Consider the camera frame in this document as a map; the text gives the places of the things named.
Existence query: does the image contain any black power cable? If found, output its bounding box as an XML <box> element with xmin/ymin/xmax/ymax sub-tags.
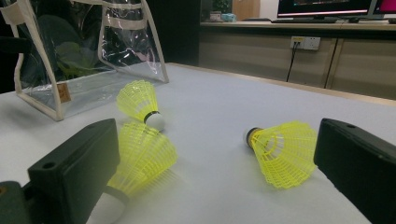
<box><xmin>285</xmin><ymin>41</ymin><xmax>300</xmax><ymax>83</ymax></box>

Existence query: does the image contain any white wall outlet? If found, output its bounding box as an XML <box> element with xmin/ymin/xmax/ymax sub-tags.
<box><xmin>290</xmin><ymin>35</ymin><xmax>321</xmax><ymax>51</ymax></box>

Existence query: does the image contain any black keyboard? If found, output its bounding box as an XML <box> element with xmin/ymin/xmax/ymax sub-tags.
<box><xmin>270</xmin><ymin>17</ymin><xmax>339</xmax><ymax>24</ymax></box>

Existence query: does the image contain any black computer monitor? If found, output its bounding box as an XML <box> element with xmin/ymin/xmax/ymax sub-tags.
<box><xmin>276</xmin><ymin>0</ymin><xmax>375</xmax><ymax>19</ymax></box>

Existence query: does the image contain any clear bag with beige trim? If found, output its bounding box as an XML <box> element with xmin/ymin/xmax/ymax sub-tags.
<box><xmin>0</xmin><ymin>0</ymin><xmax>170</xmax><ymax>122</ymax></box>

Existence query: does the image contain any monitor with pink screen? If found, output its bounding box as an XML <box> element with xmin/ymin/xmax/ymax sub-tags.
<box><xmin>373</xmin><ymin>0</ymin><xmax>396</xmax><ymax>17</ymax></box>

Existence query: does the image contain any potted green plant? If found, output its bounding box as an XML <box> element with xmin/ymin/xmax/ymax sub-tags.
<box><xmin>208</xmin><ymin>0</ymin><xmax>233</xmax><ymax>22</ymax></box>

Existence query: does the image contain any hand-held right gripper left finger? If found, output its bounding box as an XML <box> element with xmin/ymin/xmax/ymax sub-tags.
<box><xmin>27</xmin><ymin>118</ymin><xmax>121</xmax><ymax>224</ymax></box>

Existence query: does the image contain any beige wooden cabinet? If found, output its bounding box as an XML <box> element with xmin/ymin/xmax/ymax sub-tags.
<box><xmin>199</xmin><ymin>21</ymin><xmax>396</xmax><ymax>101</ymax></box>

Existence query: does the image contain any white table cover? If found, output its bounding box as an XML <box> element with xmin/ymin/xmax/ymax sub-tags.
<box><xmin>0</xmin><ymin>62</ymin><xmax>396</xmax><ymax>224</ymax></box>

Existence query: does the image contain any teal tissue box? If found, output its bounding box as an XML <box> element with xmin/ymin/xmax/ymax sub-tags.
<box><xmin>220</xmin><ymin>12</ymin><xmax>237</xmax><ymax>23</ymax></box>

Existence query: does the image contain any yellow plastic shuttlecock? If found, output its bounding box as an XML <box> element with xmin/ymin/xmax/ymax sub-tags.
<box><xmin>116</xmin><ymin>79</ymin><xmax>166</xmax><ymax>133</ymax></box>
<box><xmin>86</xmin><ymin>121</ymin><xmax>179</xmax><ymax>224</ymax></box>
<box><xmin>243</xmin><ymin>120</ymin><xmax>318</xmax><ymax>189</ymax></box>

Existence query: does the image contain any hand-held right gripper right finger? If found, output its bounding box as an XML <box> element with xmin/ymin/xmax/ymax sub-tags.
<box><xmin>313</xmin><ymin>118</ymin><xmax>396</xmax><ymax>224</ymax></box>

